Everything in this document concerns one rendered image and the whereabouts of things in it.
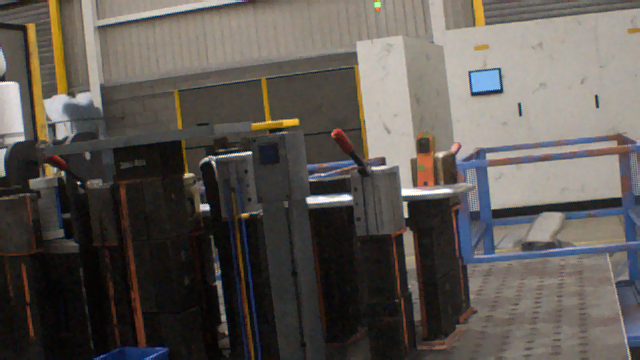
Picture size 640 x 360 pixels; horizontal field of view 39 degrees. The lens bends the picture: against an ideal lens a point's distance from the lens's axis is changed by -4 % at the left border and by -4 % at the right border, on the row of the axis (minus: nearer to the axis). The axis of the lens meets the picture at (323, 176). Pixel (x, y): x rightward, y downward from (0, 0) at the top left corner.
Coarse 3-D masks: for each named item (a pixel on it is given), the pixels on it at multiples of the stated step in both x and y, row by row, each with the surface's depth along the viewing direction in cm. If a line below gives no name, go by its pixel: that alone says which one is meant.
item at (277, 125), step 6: (288, 120) 154; (294, 120) 156; (252, 126) 155; (258, 126) 154; (264, 126) 154; (270, 126) 153; (276, 126) 153; (282, 126) 152; (288, 126) 154; (294, 126) 156; (270, 132) 155; (276, 132) 155; (282, 132) 156
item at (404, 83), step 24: (360, 48) 990; (384, 48) 982; (408, 48) 997; (432, 48) 1121; (360, 72) 992; (384, 72) 984; (408, 72) 986; (432, 72) 1106; (384, 96) 986; (408, 96) 978; (432, 96) 1092; (384, 120) 989; (408, 120) 981; (432, 120) 1079; (384, 144) 991; (408, 144) 983; (408, 168) 985
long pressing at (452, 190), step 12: (408, 192) 175; (420, 192) 173; (432, 192) 172; (444, 192) 171; (456, 192) 173; (204, 204) 210; (312, 204) 182; (324, 204) 180; (336, 204) 179; (348, 204) 178
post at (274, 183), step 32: (256, 160) 154; (288, 160) 152; (288, 192) 153; (288, 224) 153; (288, 256) 154; (288, 288) 155; (288, 320) 155; (320, 320) 159; (288, 352) 156; (320, 352) 158
